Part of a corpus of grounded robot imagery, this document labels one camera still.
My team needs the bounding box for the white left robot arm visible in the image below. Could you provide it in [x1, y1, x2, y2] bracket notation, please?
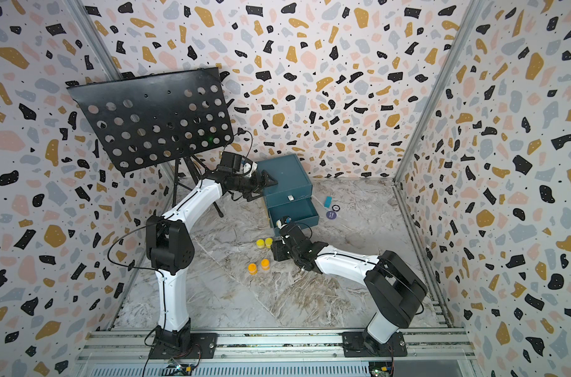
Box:
[145, 168, 277, 355]

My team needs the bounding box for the teal drawer cabinet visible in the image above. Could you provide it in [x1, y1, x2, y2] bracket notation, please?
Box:
[257, 155, 319, 237]

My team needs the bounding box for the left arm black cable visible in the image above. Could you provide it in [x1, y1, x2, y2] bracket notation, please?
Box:
[107, 225, 166, 276]

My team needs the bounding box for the orange paint can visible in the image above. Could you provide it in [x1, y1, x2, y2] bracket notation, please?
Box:
[248, 263, 257, 275]
[261, 259, 271, 271]

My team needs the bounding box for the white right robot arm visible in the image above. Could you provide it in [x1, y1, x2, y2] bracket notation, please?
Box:
[271, 217, 427, 358]

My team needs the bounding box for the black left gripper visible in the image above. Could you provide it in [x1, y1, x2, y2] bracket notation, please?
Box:
[233, 170, 280, 201]

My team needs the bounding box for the purple small blind disc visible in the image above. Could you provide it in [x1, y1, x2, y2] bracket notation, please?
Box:
[326, 210, 337, 220]

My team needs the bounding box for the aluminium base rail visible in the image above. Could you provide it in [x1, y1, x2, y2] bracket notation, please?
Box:
[73, 328, 482, 376]

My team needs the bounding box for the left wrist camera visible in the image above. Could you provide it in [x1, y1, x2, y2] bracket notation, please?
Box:
[217, 152, 257, 177]

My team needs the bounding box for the black perforated music stand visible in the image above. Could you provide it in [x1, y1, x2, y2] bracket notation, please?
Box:
[66, 67, 235, 174]

